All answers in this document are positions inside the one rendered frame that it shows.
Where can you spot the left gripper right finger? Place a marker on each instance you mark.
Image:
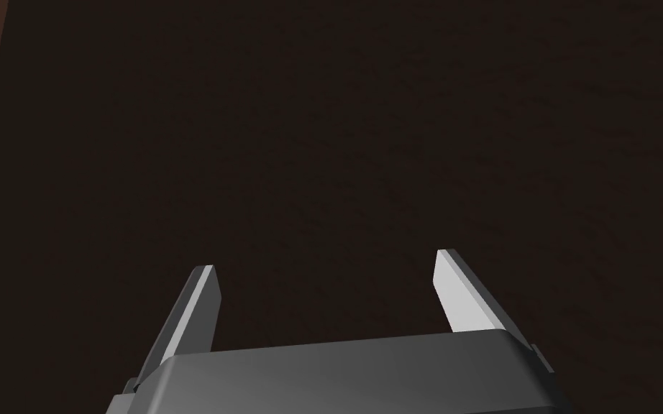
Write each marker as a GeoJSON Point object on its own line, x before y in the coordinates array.
{"type": "Point", "coordinates": [465, 299]}

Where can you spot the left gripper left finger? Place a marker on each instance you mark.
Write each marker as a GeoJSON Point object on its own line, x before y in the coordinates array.
{"type": "Point", "coordinates": [192, 317]}

